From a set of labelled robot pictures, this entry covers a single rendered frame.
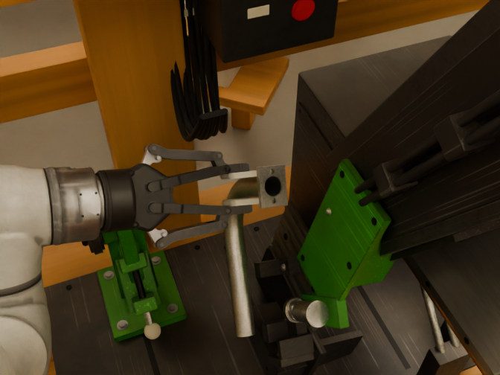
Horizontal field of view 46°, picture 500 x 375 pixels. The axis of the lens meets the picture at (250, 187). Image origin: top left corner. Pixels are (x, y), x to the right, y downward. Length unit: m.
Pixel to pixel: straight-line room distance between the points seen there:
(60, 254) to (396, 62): 0.73
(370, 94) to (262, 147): 1.69
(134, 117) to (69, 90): 0.12
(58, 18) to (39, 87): 2.60
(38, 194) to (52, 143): 2.12
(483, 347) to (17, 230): 0.59
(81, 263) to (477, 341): 0.74
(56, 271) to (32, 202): 0.55
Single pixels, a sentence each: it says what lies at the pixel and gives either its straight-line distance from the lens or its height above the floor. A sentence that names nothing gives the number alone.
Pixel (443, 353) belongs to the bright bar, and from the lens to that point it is 0.97.
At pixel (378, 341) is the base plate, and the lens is 1.08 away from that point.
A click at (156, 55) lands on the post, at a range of 0.91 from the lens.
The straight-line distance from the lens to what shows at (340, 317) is 0.86.
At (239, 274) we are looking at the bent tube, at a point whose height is 1.08.
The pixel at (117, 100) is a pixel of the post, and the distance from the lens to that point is 0.94.
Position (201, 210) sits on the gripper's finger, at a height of 1.26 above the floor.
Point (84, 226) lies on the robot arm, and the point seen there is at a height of 1.32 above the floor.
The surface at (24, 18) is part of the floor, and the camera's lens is 3.67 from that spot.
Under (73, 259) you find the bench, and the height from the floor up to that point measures 0.88.
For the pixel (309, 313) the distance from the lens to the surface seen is 0.86.
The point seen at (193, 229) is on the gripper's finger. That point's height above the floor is 1.25.
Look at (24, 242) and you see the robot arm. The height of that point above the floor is 1.33.
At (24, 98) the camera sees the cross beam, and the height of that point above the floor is 1.22.
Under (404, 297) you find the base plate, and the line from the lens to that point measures 1.13.
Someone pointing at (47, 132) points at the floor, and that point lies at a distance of 2.85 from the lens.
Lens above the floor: 1.84
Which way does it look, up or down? 48 degrees down
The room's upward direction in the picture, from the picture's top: straight up
